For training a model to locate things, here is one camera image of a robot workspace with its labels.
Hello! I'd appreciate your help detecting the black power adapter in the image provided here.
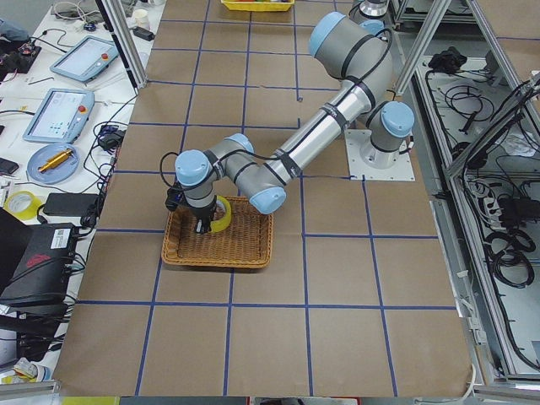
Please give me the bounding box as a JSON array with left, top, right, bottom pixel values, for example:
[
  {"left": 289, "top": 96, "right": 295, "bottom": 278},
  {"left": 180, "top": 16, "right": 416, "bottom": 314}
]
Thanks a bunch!
[{"left": 42, "top": 193, "right": 98, "bottom": 217}]

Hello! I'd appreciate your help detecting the brown wicker basket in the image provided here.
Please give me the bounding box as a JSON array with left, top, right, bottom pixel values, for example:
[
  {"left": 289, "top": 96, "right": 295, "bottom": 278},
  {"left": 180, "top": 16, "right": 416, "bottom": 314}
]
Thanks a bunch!
[{"left": 161, "top": 196, "right": 273, "bottom": 269}]

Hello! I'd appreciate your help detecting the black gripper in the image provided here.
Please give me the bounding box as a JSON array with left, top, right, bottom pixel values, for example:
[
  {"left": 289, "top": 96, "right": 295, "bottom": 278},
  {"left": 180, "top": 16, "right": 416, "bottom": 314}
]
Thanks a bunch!
[{"left": 189, "top": 197, "right": 216, "bottom": 235}]

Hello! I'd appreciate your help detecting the blue plate with brass part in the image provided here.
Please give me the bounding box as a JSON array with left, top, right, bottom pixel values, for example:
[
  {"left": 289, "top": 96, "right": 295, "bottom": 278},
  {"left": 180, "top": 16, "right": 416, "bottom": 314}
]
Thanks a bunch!
[{"left": 26, "top": 143, "right": 79, "bottom": 185}]

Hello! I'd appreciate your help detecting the teach pendant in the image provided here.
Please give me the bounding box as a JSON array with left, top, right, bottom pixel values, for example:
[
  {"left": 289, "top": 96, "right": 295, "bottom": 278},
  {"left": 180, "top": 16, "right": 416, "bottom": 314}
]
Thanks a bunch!
[
  {"left": 23, "top": 88, "right": 95, "bottom": 143},
  {"left": 50, "top": 35, "right": 119, "bottom": 83}
]

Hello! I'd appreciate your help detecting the black computer box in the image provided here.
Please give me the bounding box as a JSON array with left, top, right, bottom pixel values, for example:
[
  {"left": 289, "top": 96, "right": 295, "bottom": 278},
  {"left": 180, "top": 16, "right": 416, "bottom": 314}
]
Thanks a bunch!
[{"left": 1, "top": 210, "right": 77, "bottom": 307}]

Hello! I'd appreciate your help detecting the teach pendant near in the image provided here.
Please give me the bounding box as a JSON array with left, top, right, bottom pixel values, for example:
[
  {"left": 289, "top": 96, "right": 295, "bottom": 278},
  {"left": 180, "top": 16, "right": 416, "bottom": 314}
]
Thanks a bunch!
[{"left": 23, "top": 88, "right": 95, "bottom": 143}]

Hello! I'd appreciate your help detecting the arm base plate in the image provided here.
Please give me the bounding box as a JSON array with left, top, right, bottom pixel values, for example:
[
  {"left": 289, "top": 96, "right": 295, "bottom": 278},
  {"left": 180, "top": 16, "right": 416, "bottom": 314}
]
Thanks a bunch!
[{"left": 344, "top": 129, "right": 415, "bottom": 181}]

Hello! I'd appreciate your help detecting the aluminium frame post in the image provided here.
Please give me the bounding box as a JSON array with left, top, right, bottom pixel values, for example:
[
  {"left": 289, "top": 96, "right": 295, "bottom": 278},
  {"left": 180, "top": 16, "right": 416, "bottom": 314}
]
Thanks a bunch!
[{"left": 95, "top": 0, "right": 148, "bottom": 89}]

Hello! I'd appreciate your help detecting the teach pendant far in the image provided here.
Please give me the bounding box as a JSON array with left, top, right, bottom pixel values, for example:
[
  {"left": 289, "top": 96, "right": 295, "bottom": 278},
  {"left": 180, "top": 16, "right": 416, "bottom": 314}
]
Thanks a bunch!
[{"left": 50, "top": 35, "right": 119, "bottom": 83}]

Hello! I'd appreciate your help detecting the spare yellow tape roll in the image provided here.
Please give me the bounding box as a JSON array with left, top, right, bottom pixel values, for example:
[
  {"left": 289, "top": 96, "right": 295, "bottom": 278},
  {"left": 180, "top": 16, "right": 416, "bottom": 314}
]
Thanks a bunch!
[{"left": 3, "top": 191, "right": 42, "bottom": 221}]

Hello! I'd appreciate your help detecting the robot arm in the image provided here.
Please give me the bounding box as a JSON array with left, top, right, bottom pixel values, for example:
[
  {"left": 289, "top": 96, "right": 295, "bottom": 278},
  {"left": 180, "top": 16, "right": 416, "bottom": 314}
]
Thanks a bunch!
[
  {"left": 165, "top": 12, "right": 415, "bottom": 234},
  {"left": 348, "top": 0, "right": 390, "bottom": 35}
]

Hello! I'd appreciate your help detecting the yellow plastic basket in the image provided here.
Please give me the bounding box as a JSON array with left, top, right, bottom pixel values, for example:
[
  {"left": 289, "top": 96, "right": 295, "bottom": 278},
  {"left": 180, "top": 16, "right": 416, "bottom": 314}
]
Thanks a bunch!
[{"left": 220, "top": 0, "right": 295, "bottom": 13}]

